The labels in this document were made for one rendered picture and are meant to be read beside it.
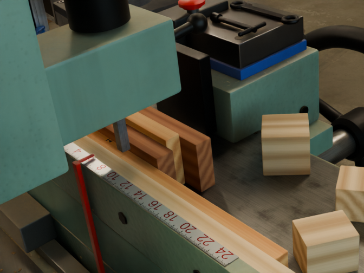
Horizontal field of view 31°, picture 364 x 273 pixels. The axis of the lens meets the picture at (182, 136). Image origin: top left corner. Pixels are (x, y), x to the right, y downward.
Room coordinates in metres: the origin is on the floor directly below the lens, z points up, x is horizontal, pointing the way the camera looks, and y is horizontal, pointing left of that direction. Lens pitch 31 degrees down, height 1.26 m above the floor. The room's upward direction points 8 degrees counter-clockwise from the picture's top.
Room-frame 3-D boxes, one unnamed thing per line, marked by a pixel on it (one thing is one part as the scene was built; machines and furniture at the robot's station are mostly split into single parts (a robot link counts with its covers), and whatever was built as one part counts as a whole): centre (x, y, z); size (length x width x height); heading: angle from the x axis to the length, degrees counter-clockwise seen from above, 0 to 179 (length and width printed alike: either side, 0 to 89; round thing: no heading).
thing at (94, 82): (0.50, 0.07, 1.03); 0.14 x 0.07 x 0.09; 125
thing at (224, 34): (0.68, -0.07, 0.99); 0.13 x 0.11 x 0.06; 35
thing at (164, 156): (0.59, 0.08, 0.93); 0.24 x 0.02 x 0.05; 35
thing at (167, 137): (0.59, 0.06, 0.93); 0.19 x 0.02 x 0.06; 35
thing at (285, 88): (0.67, -0.07, 0.92); 0.15 x 0.13 x 0.09; 35
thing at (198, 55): (0.64, -0.03, 0.95); 0.09 x 0.07 x 0.09; 35
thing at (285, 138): (0.53, -0.10, 0.92); 0.04 x 0.04 x 0.04; 79
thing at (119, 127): (0.51, 0.05, 0.97); 0.01 x 0.01 x 0.05; 35
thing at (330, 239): (0.38, -0.10, 0.92); 0.04 x 0.03 x 0.04; 97
